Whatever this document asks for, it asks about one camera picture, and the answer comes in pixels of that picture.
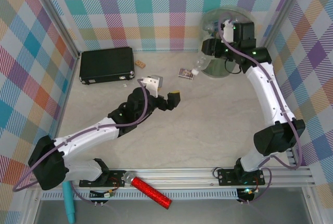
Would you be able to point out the unlabelled clear bottle white cap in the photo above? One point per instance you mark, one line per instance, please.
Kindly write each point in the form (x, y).
(200, 65)

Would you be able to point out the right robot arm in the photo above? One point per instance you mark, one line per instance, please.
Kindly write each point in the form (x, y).
(265, 91)

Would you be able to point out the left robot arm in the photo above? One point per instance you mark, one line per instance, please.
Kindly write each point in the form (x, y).
(86, 142)

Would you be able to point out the small printed card box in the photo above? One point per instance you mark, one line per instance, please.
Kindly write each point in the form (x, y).
(186, 73)

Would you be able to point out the small wooden block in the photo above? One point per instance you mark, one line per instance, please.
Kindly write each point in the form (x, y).
(140, 64)

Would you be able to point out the black hard case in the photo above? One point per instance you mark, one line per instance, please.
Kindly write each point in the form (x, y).
(104, 62)

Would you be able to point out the red glitter tube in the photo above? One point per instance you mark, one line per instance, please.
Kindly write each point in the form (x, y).
(151, 192)

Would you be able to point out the small yellow green connector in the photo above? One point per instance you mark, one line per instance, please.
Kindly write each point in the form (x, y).
(109, 194)

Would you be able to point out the teal plastic pen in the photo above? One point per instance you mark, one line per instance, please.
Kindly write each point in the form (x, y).
(69, 208)

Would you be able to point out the aluminium frame post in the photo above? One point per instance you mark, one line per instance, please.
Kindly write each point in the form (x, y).
(56, 17)
(282, 13)

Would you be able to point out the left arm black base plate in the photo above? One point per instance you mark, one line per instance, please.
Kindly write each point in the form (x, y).
(115, 175)

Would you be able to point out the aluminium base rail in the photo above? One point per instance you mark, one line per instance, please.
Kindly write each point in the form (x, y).
(182, 175)

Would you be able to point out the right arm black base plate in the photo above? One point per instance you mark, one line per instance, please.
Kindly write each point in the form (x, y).
(226, 177)

